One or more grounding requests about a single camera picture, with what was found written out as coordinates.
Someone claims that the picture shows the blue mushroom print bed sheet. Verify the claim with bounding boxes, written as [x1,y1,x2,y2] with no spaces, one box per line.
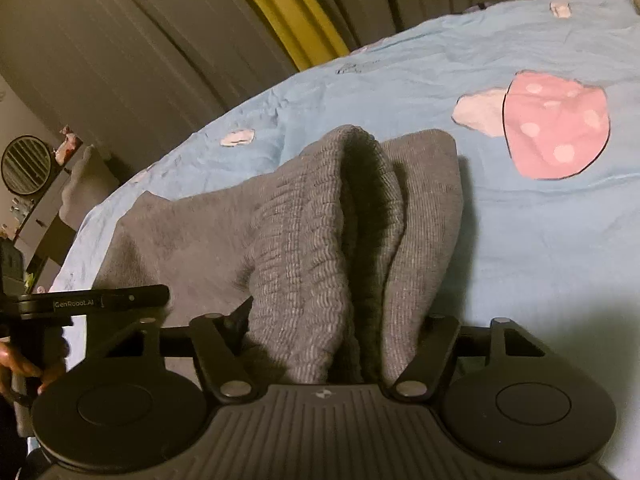
[25,0,640,466]

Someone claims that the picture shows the grey plush cushion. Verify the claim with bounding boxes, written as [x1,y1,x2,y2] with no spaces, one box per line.
[59,144,123,233]

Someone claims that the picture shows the yellow curtain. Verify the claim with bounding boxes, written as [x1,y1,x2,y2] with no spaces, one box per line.
[219,0,352,72]

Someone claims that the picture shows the pink plush toy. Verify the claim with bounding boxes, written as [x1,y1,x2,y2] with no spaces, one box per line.
[54,126,83,163]

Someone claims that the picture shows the person's left hand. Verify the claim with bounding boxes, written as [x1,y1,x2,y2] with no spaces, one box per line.
[0,340,58,406]

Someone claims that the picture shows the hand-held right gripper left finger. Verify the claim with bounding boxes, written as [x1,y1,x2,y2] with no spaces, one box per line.
[65,310,256,403]

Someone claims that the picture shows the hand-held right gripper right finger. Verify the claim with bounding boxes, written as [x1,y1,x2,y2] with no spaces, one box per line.
[382,312,548,403]

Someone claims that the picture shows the round black mirror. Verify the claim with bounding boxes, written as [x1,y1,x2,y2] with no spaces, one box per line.
[1,135,54,196]

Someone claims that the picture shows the dark desk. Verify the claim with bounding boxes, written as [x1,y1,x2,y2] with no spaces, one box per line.
[10,167,81,291]

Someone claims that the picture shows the grey sweat pants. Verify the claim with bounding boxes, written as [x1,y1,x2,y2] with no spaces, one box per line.
[92,127,463,386]

